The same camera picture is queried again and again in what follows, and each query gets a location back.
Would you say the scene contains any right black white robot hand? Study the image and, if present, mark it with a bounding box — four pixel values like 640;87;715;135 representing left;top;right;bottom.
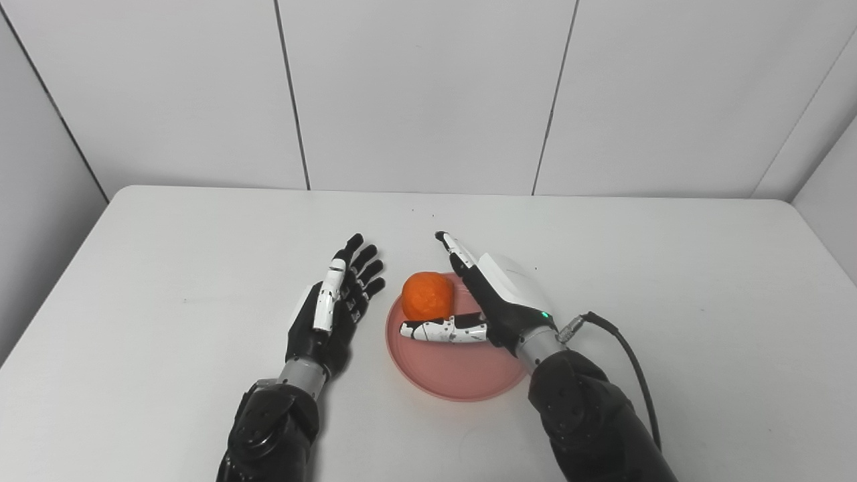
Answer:
400;231;559;356

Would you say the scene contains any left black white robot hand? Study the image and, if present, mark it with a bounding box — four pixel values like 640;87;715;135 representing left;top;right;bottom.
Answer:
285;233;386;380

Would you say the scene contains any orange fruit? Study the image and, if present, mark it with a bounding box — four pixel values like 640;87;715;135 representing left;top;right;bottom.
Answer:
402;271;456;322

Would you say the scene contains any pink round plate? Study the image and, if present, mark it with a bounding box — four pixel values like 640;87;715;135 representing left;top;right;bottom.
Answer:
386;271;530;402

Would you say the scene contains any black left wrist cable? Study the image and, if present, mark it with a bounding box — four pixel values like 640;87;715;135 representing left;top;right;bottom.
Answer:
241;379;278;402

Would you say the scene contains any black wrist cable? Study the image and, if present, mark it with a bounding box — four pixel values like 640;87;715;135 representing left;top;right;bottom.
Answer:
241;379;278;402
559;311;664;453

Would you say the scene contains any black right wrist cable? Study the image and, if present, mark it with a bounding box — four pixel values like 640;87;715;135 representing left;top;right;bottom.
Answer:
559;311;664;453

